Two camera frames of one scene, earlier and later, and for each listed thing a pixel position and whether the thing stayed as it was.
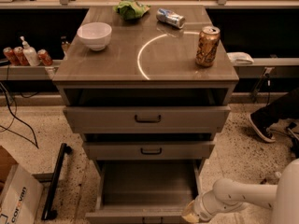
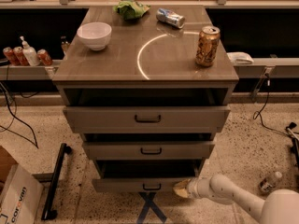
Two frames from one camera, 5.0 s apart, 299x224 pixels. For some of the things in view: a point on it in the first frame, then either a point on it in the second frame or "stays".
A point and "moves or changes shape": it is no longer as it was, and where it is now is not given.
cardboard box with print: (20, 191) stays
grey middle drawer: (149, 149) stays
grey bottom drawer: (143, 191) moves or changes shape
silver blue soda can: (171, 18) stays
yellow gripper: (201, 206) to (193, 187)
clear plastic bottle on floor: (272, 179) stays
